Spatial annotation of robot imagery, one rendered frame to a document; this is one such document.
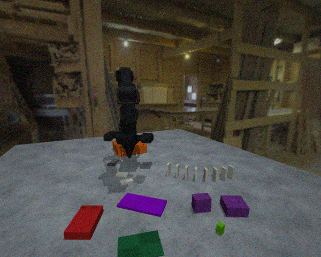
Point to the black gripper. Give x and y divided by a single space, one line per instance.
144 138

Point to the green flat rectangular tile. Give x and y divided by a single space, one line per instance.
146 244

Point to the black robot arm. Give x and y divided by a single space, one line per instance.
128 96

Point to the small green block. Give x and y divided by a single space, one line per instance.
220 228

